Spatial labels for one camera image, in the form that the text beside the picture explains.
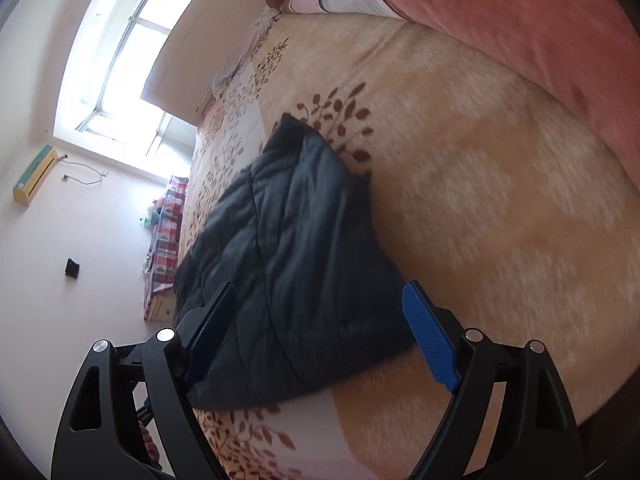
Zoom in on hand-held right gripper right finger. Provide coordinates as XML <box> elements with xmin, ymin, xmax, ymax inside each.
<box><xmin>401</xmin><ymin>281</ymin><xmax>587</xmax><ymax>480</ymax></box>

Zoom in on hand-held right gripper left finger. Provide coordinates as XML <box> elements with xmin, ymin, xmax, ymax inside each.
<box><xmin>50</xmin><ymin>281</ymin><xmax>238</xmax><ymax>480</ymax></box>

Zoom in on dark blue quilted jacket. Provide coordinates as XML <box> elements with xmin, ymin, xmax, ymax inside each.
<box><xmin>172</xmin><ymin>112</ymin><xmax>418</xmax><ymax>410</ymax></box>

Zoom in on white drawer cabinet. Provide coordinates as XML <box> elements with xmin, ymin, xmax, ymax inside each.
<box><xmin>149</xmin><ymin>291</ymin><xmax>177</xmax><ymax>322</ymax></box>

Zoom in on desk with plaid tablecloth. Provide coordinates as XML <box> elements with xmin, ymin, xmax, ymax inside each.
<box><xmin>142</xmin><ymin>175</ymin><xmax>190</xmax><ymax>322</ymax></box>

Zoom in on green and white desk clutter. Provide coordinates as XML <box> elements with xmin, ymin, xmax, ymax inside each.
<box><xmin>139</xmin><ymin>199</ymin><xmax>167</xmax><ymax>230</ymax></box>

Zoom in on bed with floral cover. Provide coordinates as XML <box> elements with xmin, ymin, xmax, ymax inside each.
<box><xmin>182</xmin><ymin>10</ymin><xmax>640</xmax><ymax>480</ymax></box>

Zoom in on clear plastic bag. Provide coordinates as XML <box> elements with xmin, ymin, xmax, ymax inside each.
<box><xmin>212</xmin><ymin>15</ymin><xmax>275</xmax><ymax>93</ymax></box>

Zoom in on white bed headboard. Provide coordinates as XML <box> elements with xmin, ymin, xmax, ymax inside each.
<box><xmin>141</xmin><ymin>0</ymin><xmax>297</xmax><ymax>130</ymax></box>

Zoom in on large bright window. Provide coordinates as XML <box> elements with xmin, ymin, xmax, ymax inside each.
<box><xmin>52</xmin><ymin>0</ymin><xmax>222</xmax><ymax>162</ymax></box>

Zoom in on pink and terracotta quilt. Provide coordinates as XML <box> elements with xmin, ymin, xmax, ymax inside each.
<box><xmin>289</xmin><ymin>0</ymin><xmax>640</xmax><ymax>188</ymax></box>

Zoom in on air conditioner power cable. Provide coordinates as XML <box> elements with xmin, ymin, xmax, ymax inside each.
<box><xmin>56</xmin><ymin>154</ymin><xmax>109</xmax><ymax>187</ymax></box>

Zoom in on wall air conditioner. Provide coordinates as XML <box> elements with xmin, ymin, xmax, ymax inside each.
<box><xmin>12</xmin><ymin>144</ymin><xmax>57</xmax><ymax>206</ymax></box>

